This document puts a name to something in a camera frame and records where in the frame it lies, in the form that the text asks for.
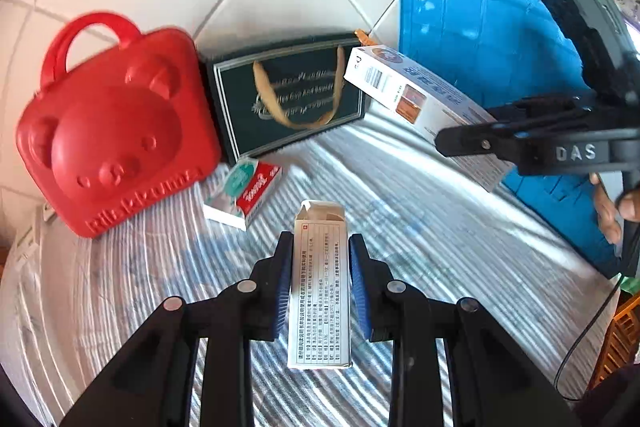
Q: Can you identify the red bear-shaped case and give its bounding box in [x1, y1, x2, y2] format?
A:
[15, 11, 222, 239]

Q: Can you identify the dark cloth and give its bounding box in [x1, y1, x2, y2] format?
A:
[572, 359, 640, 427]

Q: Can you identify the white printed medicine box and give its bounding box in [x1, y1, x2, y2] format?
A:
[287, 199, 353, 370]

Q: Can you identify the dark green gift box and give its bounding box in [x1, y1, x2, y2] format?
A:
[200, 32, 371, 165]

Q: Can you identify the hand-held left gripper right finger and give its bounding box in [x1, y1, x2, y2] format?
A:
[348, 233, 568, 427]

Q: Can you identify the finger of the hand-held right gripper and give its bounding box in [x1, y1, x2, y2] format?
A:
[486, 93, 596, 124]
[434, 119, 538, 176]

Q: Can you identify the person's right hand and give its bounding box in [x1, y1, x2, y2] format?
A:
[589, 172, 640, 248]

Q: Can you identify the wooden chair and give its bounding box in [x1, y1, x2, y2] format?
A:
[587, 302, 640, 388]

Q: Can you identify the white striped bed sheet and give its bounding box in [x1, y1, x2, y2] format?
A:
[0, 107, 621, 427]

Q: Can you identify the black cable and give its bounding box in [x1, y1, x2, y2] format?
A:
[554, 274, 628, 403]

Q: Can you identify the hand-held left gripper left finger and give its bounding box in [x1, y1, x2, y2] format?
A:
[59, 231, 293, 427]

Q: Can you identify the long white blue box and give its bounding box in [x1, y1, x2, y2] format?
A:
[343, 45, 516, 192]

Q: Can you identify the white green red toothpaste box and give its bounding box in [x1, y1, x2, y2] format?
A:
[202, 157, 283, 232]

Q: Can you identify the blue plastic storage crate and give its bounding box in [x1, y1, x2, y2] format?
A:
[398, 0, 626, 280]

